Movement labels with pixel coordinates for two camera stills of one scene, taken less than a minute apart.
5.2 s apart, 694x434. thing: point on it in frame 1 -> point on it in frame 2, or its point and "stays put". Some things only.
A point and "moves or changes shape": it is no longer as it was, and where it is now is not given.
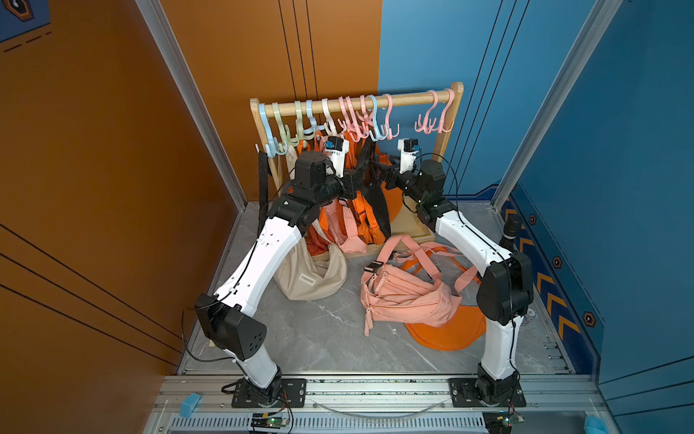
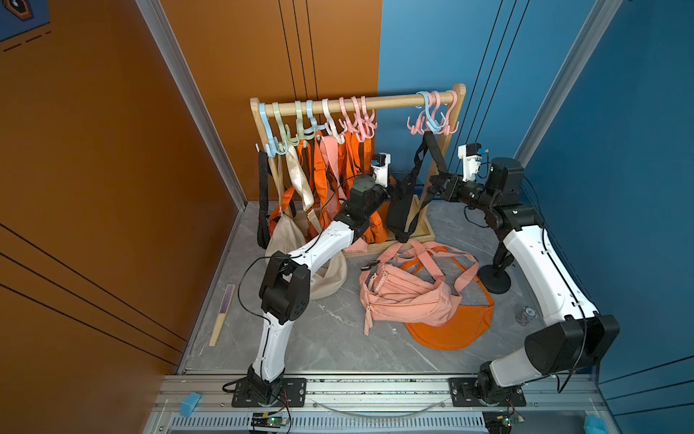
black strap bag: x=264 y=171 stays put
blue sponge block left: x=187 y=407 stays put
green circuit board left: x=267 y=421 stays put
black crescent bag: x=373 y=194 moves or changes shape
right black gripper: x=388 y=172 -> x=452 y=193
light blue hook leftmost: x=271 y=149 stays put
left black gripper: x=348 y=183 -> x=395 y=193
